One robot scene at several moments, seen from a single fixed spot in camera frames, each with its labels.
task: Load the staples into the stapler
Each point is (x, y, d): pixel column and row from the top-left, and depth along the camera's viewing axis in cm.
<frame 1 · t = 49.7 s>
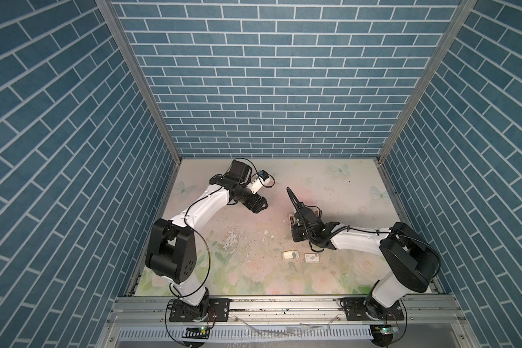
left hand: (260, 199, 87), fingers open
right hand: (291, 227, 92), fingers closed
staple box tray: (291, 254, 88), on the table
staple box sleeve: (312, 258, 86), point 2 cm above the table

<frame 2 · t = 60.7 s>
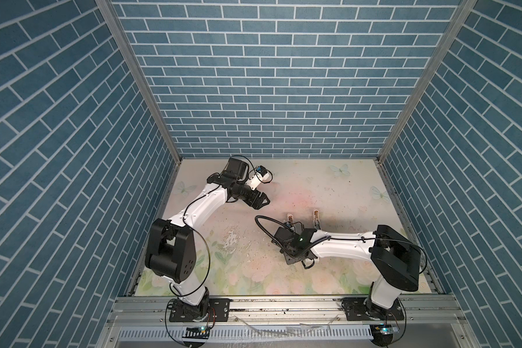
left hand: (262, 195, 87), fingers open
right hand: (288, 253, 86), fingers open
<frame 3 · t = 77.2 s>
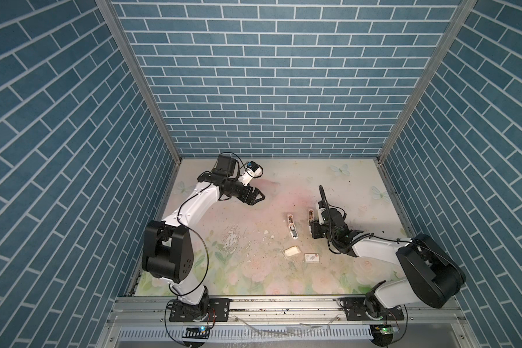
left hand: (257, 192, 86), fingers open
right hand: (309, 221, 92), fingers closed
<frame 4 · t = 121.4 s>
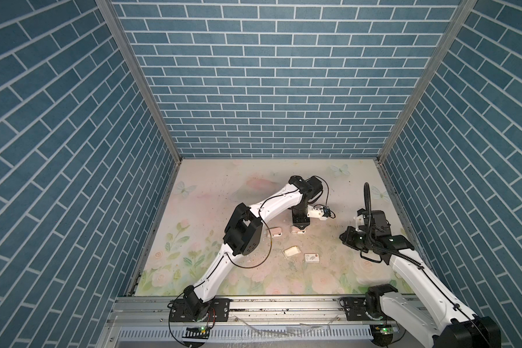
left hand: (301, 222, 91), fingers open
right hand: (338, 233, 83), fingers closed
